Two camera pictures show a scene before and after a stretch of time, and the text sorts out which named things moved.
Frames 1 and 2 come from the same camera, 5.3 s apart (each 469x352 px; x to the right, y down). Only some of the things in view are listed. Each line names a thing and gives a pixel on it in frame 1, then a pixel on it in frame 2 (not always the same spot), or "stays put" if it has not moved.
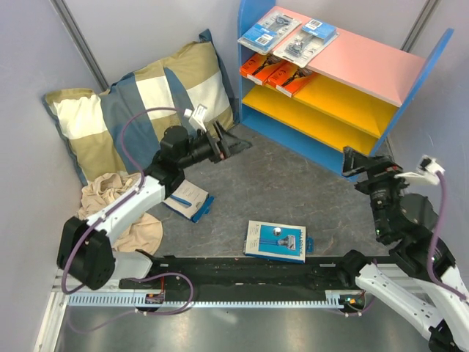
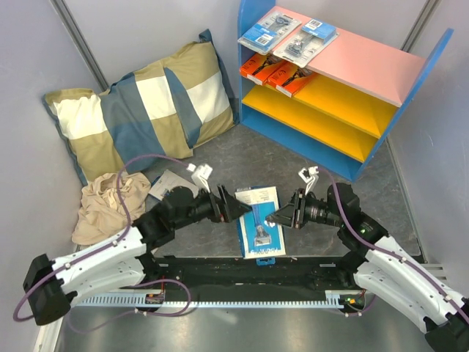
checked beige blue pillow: x=89 y=123 stays put
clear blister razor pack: x=305 y=44 stays put
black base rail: x=239 y=274 stays put
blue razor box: x=279 y=241 → x=259 y=238
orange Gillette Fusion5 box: x=259 y=67 stays put
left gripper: x=228 y=144 → x=226 y=210
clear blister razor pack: x=266 y=34 stays put
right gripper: x=382 y=168 → x=286 y=215
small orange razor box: x=288 y=78 stays put
